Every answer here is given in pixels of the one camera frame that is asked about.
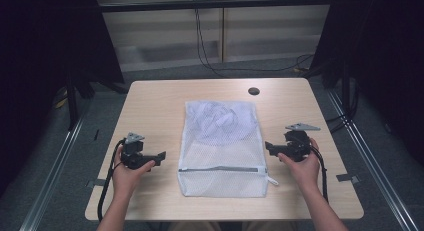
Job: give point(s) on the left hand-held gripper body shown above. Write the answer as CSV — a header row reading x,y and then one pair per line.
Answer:
x,y
134,156

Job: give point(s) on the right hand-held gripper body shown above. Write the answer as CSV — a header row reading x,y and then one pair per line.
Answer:
x,y
296,146

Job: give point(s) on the white mesh laundry bag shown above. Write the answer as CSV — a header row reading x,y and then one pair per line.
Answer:
x,y
221,167

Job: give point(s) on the person's left hand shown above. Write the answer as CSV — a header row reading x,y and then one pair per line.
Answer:
x,y
126,181

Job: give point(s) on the person's right hand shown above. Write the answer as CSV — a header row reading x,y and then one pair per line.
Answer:
x,y
303,172

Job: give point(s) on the grey tape strip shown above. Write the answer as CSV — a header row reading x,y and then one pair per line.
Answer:
x,y
346,178
97,183

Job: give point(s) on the white garment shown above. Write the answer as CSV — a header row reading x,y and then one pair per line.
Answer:
x,y
223,122

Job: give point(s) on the black metal stand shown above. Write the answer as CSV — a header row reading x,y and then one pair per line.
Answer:
x,y
72,104

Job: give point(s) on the black curtain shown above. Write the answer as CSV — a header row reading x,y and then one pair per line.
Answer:
x,y
390,64
40,74

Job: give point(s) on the black horizontal bar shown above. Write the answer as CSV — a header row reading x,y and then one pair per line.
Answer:
x,y
213,5

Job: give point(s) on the aluminium floor rail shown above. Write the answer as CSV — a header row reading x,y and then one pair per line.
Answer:
x,y
53,177
373,164

